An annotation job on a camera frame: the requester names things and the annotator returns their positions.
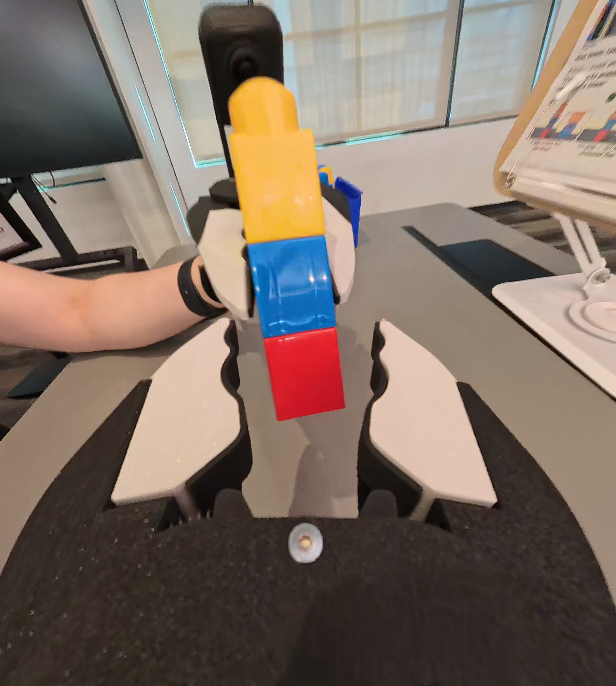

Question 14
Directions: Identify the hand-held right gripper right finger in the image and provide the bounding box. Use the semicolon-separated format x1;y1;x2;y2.
357;319;500;521

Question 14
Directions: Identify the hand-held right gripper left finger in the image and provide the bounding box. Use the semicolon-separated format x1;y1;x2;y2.
110;318;254;520

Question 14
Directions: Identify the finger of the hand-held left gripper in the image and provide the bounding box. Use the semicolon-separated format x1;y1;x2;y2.
320;197;358;307
197;208;256;322

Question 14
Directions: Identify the blue plastic bin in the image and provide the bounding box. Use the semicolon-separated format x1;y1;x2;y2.
334;176;365;248

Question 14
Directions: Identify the blue mega block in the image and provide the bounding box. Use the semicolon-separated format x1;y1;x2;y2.
246;235;337;339

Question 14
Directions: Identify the yellow mega block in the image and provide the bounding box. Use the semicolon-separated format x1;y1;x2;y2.
229;76;326;245

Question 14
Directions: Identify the red mega block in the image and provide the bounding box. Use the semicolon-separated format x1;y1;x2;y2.
263;327;346;422

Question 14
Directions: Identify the person's left forearm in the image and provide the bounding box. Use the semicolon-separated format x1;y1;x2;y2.
0;256;204;354

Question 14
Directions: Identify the wooden document stand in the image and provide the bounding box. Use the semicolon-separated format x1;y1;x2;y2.
492;0;616;413

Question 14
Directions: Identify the black monitor on stand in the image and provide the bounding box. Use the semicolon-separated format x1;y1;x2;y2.
0;0;144;272

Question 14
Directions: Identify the printed instruction sheet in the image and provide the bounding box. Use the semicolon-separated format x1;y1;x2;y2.
506;0;616;178

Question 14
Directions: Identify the dark desk cable channel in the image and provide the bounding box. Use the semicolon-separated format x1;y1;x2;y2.
403;225;501;306

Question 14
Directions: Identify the black cable tray lid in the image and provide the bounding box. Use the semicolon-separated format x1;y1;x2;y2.
439;238;555;301

